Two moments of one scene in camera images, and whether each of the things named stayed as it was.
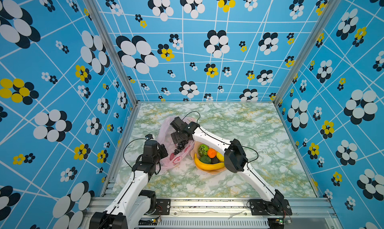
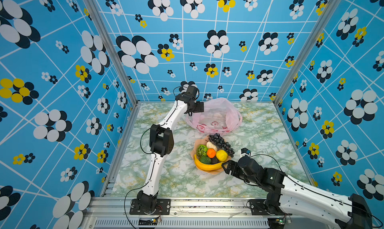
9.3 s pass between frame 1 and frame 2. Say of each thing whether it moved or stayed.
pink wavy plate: stayed
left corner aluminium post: stayed
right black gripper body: moved
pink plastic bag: moved
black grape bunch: moved
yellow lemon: stayed
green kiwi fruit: stayed
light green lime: stayed
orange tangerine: stayed
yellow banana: stayed
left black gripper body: moved
